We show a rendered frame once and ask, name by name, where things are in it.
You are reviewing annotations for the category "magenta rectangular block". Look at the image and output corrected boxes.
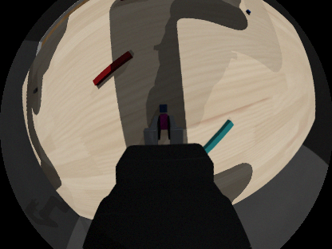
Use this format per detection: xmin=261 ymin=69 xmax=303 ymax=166
xmin=160 ymin=114 xmax=168 ymax=130

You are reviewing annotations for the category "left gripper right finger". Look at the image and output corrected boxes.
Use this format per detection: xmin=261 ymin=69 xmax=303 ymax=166
xmin=167 ymin=115 xmax=183 ymax=144

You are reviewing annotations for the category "turquoise rod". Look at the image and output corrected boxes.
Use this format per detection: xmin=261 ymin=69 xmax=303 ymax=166
xmin=204 ymin=119 xmax=233 ymax=153

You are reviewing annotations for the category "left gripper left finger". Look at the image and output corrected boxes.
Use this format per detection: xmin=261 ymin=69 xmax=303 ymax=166
xmin=144 ymin=116 xmax=160 ymax=144

